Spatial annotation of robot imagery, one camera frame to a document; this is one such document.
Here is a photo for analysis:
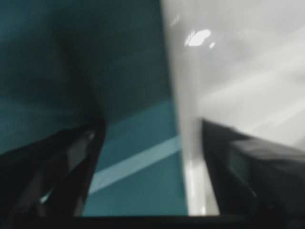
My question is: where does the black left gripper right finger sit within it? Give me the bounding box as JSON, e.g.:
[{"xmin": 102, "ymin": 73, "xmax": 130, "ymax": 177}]
[{"xmin": 201, "ymin": 119, "xmax": 305, "ymax": 216}]

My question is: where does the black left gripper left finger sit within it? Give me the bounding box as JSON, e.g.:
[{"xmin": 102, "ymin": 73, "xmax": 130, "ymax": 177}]
[{"xmin": 0, "ymin": 119, "xmax": 106, "ymax": 217}]

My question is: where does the white rectangular plastic tray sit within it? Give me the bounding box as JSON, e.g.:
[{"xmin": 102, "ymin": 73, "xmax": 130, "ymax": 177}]
[{"xmin": 161, "ymin": 0, "xmax": 305, "ymax": 216}]

